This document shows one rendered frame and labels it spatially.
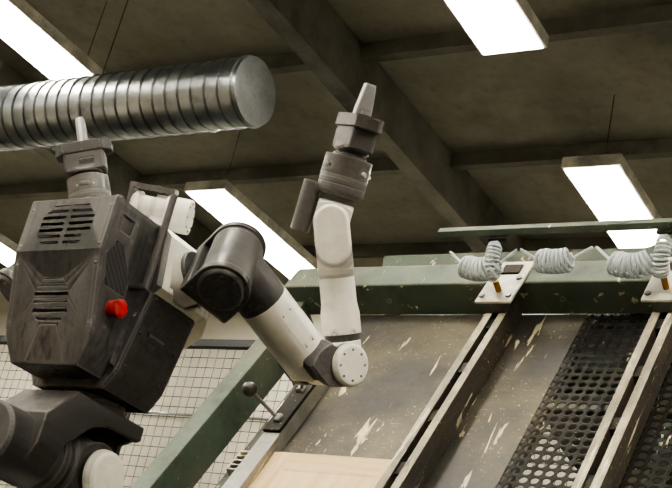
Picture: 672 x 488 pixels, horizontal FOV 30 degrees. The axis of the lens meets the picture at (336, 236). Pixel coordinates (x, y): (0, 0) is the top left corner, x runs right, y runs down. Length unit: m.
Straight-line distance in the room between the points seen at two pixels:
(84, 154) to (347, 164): 0.67
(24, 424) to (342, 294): 0.61
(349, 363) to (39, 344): 0.53
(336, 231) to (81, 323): 0.48
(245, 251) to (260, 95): 3.65
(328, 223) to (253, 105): 3.49
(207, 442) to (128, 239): 1.21
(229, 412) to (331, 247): 1.17
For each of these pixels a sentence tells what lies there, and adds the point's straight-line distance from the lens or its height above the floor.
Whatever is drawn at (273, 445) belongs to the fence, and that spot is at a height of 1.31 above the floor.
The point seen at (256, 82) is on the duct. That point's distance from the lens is 5.73.
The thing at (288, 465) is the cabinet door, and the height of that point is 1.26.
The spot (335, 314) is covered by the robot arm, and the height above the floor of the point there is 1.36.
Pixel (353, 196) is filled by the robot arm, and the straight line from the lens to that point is 2.25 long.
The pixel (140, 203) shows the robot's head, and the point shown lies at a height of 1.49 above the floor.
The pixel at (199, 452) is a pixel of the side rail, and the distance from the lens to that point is 3.24.
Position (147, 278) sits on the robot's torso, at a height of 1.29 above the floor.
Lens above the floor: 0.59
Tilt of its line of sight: 23 degrees up
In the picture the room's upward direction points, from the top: 14 degrees clockwise
